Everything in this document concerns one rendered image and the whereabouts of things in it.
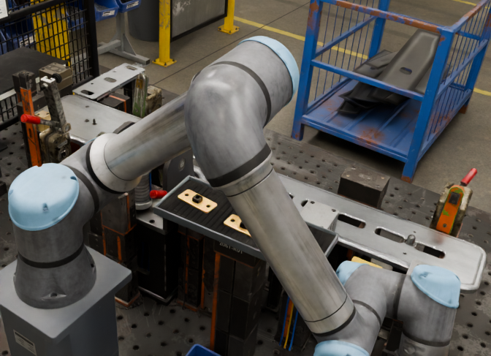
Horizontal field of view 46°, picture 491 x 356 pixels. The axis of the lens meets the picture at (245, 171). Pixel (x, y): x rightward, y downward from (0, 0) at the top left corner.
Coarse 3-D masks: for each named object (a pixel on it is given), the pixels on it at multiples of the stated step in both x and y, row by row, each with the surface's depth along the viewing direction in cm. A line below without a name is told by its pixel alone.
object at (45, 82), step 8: (40, 80) 156; (48, 80) 155; (56, 80) 159; (48, 88) 157; (56, 88) 158; (48, 96) 159; (56, 96) 159; (48, 104) 161; (56, 104) 160; (56, 112) 161; (56, 120) 164; (64, 120) 165; (56, 128) 167
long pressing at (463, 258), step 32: (64, 96) 194; (96, 128) 178; (288, 192) 159; (320, 192) 160; (384, 224) 150; (416, 224) 152; (384, 256) 140; (416, 256) 141; (448, 256) 142; (480, 256) 143
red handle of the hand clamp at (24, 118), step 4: (24, 116) 152; (28, 116) 153; (32, 116) 155; (36, 116) 156; (24, 120) 153; (28, 120) 153; (32, 120) 154; (36, 120) 156; (40, 120) 158; (44, 120) 159; (48, 120) 162; (36, 124) 157; (44, 124) 159; (48, 124) 161; (52, 124) 162; (56, 124) 164
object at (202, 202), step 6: (186, 192) 128; (192, 192) 128; (180, 198) 126; (186, 198) 126; (192, 198) 125; (198, 198) 125; (204, 198) 127; (192, 204) 125; (198, 204) 125; (204, 204) 125; (210, 204) 125; (216, 204) 125; (204, 210) 124; (210, 210) 124
